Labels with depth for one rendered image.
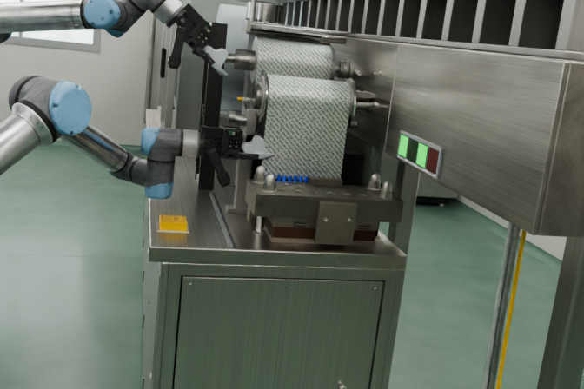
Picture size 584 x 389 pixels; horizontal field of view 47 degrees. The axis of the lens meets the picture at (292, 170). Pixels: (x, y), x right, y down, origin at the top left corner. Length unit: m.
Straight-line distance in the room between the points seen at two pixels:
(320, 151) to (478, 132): 0.64
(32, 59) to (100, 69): 0.67
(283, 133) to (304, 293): 0.45
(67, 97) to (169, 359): 0.69
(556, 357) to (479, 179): 0.38
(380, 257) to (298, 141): 0.40
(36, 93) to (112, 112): 5.89
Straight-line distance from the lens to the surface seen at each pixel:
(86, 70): 7.44
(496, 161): 1.34
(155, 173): 1.84
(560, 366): 1.47
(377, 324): 1.87
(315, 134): 1.91
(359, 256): 1.76
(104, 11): 1.75
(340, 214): 1.75
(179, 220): 1.80
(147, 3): 1.88
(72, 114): 1.57
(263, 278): 1.72
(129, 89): 7.43
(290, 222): 1.76
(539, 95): 1.24
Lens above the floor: 1.44
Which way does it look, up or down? 11 degrees down
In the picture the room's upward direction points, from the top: 6 degrees clockwise
